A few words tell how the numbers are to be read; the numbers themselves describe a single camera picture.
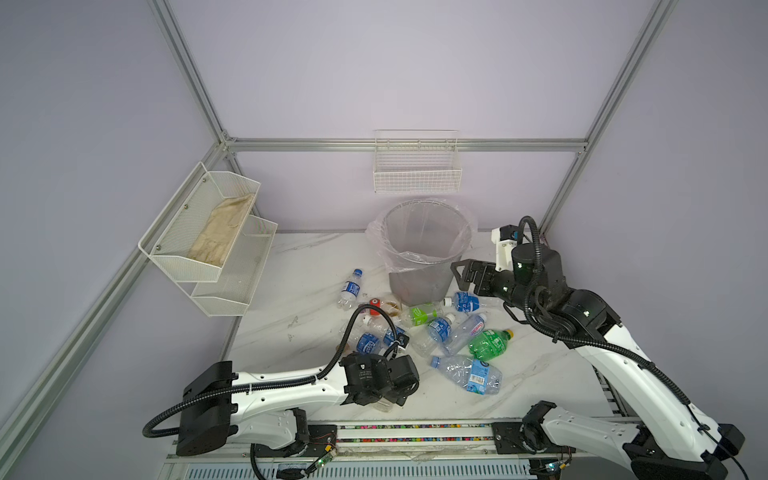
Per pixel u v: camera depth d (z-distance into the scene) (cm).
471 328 88
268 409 44
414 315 92
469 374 81
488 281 56
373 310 66
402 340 68
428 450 73
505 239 56
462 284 58
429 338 88
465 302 95
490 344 87
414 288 94
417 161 95
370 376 53
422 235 101
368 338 86
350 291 96
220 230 80
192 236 79
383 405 73
